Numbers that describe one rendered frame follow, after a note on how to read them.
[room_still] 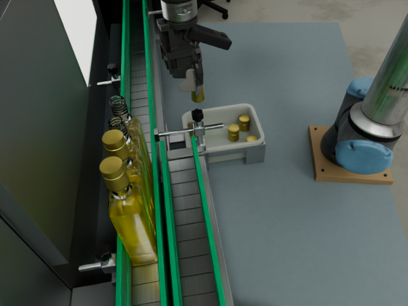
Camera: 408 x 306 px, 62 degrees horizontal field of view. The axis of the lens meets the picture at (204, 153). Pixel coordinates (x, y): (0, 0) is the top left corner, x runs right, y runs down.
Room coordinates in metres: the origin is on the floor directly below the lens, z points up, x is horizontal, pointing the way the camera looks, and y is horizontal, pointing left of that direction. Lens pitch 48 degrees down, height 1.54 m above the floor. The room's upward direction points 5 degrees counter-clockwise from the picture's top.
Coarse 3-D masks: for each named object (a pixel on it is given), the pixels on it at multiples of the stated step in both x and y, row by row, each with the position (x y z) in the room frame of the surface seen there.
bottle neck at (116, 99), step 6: (114, 96) 0.51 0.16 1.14; (120, 96) 0.51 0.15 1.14; (114, 102) 0.51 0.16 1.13; (120, 102) 0.49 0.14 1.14; (114, 108) 0.49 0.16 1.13; (120, 108) 0.49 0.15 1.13; (126, 108) 0.50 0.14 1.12; (114, 114) 0.49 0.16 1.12; (120, 114) 0.49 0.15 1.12; (126, 114) 0.50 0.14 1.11; (126, 120) 0.49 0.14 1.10
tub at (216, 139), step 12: (216, 108) 0.80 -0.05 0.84; (228, 108) 0.80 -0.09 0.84; (240, 108) 0.80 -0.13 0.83; (252, 108) 0.78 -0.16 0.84; (192, 120) 0.79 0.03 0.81; (204, 120) 0.79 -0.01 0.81; (216, 120) 0.79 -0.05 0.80; (228, 120) 0.79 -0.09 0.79; (252, 120) 0.75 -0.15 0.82; (216, 132) 0.77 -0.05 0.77; (240, 132) 0.76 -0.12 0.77; (252, 132) 0.73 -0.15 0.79; (216, 144) 0.71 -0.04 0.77; (228, 144) 0.64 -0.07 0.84; (240, 144) 0.64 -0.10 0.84; (252, 144) 0.64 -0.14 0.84
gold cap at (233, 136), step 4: (232, 124) 0.75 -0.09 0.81; (228, 128) 0.74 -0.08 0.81; (232, 128) 0.73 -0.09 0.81; (236, 128) 0.73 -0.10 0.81; (228, 132) 0.73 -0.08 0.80; (232, 132) 0.72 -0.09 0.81; (236, 132) 0.72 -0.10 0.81; (228, 136) 0.73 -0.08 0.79; (232, 136) 0.72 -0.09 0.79; (236, 136) 0.72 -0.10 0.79; (232, 140) 0.72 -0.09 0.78; (236, 140) 0.72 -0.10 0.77
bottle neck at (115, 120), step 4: (116, 116) 0.46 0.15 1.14; (108, 120) 0.45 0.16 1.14; (112, 120) 0.45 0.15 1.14; (116, 120) 0.45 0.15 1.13; (120, 120) 0.45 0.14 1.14; (108, 124) 0.44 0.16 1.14; (112, 124) 0.45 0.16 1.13; (116, 124) 0.45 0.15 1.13; (120, 124) 0.43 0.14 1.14; (124, 124) 0.44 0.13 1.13; (112, 128) 0.43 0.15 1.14; (116, 128) 0.43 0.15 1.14; (120, 128) 0.43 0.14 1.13; (124, 128) 0.44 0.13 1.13; (124, 132) 0.44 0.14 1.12; (124, 136) 0.43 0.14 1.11; (128, 136) 0.44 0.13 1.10; (128, 140) 0.44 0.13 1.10
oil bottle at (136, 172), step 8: (136, 160) 0.40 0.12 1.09; (128, 168) 0.38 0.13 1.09; (136, 168) 0.38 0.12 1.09; (128, 176) 0.36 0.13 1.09; (136, 176) 0.37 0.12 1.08; (144, 176) 0.40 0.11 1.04; (144, 184) 0.38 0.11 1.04; (144, 192) 0.36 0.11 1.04; (152, 200) 0.40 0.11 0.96; (152, 208) 0.38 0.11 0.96; (152, 216) 0.36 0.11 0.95
